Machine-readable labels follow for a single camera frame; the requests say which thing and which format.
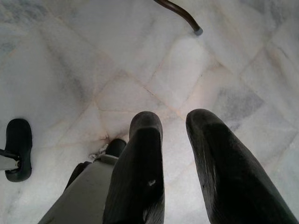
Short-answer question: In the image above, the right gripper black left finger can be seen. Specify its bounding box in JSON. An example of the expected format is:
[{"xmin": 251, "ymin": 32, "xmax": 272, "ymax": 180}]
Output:
[{"xmin": 103, "ymin": 111, "xmax": 166, "ymax": 224}]

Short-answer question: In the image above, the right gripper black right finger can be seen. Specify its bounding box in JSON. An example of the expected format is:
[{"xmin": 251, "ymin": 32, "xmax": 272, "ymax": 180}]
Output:
[{"xmin": 185, "ymin": 110, "xmax": 299, "ymax": 224}]

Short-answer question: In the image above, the robot black right foot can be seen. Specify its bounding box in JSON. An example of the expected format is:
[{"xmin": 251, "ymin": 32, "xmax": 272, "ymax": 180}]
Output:
[{"xmin": 69, "ymin": 138, "xmax": 127, "ymax": 185}]

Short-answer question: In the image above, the robot black foot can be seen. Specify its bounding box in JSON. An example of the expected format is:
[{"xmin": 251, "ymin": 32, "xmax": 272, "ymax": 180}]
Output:
[
  {"xmin": 69, "ymin": 138, "xmax": 127, "ymax": 185},
  {"xmin": 4, "ymin": 118, "xmax": 33, "ymax": 182}
]

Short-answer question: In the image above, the robot grey right leg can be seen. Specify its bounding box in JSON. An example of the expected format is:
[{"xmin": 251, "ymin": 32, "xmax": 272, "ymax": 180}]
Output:
[{"xmin": 37, "ymin": 153, "xmax": 120, "ymax": 224}]

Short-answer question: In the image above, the robot grey leg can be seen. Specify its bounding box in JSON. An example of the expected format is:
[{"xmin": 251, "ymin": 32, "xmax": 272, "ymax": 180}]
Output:
[
  {"xmin": 0, "ymin": 149, "xmax": 21, "ymax": 173},
  {"xmin": 37, "ymin": 153, "xmax": 120, "ymax": 224}
]

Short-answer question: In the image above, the robot black left foot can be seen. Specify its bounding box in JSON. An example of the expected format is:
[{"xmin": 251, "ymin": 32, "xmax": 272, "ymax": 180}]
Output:
[{"xmin": 4, "ymin": 118, "xmax": 33, "ymax": 182}]

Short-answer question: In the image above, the robot grey left leg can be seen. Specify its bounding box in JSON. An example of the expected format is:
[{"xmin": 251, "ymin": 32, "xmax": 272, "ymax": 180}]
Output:
[{"xmin": 0, "ymin": 149, "xmax": 21, "ymax": 173}]

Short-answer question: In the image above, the dark curved metal table leg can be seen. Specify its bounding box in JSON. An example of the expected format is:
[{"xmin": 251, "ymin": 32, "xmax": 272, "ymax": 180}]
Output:
[{"xmin": 153, "ymin": 0, "xmax": 204, "ymax": 36}]

